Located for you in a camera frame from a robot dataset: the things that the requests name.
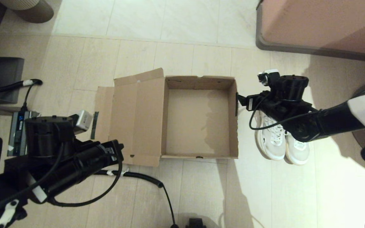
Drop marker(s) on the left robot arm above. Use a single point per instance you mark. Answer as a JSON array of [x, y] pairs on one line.
[[43, 139]]

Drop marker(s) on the white lace-up sneaker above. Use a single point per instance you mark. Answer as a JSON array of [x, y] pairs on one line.
[[298, 155], [271, 145]]

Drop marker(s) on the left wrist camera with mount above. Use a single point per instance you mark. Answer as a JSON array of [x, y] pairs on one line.
[[84, 120]]

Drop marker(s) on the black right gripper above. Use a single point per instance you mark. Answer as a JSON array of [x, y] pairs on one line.
[[261, 101]]

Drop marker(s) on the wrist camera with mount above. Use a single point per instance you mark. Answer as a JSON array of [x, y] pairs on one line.
[[269, 77], [84, 120]]

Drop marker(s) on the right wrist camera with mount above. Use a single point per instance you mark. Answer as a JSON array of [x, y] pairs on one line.
[[269, 77]]

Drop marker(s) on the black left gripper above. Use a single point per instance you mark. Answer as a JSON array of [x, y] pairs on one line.
[[93, 158]]

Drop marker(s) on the cardboard shoe box with lid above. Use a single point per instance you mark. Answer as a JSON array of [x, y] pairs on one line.
[[198, 123]]

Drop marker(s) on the grey power inverter box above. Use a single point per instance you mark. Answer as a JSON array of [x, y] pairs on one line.
[[14, 133]]

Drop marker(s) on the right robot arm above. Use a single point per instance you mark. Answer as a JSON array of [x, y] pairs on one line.
[[328, 120]]

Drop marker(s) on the dark grey plastic bin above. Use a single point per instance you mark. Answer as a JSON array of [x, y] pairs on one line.
[[8, 69]]

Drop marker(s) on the beige ribbed round pouf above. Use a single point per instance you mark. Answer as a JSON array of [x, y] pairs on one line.
[[36, 14]]

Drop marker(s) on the pink sofa with grey base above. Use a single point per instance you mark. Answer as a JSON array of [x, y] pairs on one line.
[[322, 22]]

